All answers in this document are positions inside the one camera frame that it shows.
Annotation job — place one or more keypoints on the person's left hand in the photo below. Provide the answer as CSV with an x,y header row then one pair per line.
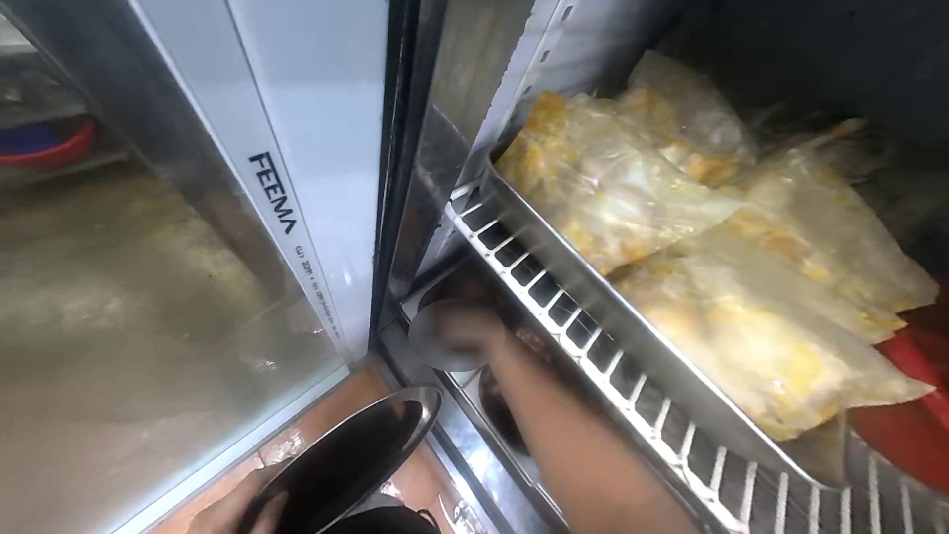
x,y
228,507

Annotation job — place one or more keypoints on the person's right hand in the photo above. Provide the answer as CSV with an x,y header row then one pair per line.
x,y
474,331

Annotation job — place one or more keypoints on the person's right fingers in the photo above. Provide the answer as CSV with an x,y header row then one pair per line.
x,y
451,328

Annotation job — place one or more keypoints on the person's left fingers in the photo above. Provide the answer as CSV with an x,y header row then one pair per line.
x,y
270,513

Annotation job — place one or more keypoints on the round grey lid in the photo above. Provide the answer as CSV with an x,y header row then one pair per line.
x,y
445,357

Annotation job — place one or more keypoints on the black oval metal pan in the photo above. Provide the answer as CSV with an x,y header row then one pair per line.
x,y
348,456

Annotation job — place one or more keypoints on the person's right forearm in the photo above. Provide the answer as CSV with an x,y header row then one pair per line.
x,y
578,445

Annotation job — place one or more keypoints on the person's body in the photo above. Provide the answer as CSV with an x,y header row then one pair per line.
x,y
385,522

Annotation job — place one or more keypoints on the clear bag of yellowish meat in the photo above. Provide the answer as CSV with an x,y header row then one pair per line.
x,y
838,215
756,334
689,96
608,178

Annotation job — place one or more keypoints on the silver metal tray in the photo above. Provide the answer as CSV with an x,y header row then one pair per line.
x,y
667,356

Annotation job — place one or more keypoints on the white-framed glass refrigerator door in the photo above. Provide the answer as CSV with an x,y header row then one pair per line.
x,y
326,111

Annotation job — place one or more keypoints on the refrigerator cabinet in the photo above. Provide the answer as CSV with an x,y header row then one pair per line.
x,y
482,74

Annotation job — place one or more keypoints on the red plastic basin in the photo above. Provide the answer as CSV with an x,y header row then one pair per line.
x,y
74,147

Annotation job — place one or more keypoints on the blue plastic item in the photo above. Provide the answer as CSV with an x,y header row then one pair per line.
x,y
30,139

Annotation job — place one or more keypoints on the red plastic container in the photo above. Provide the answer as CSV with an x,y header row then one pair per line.
x,y
904,430

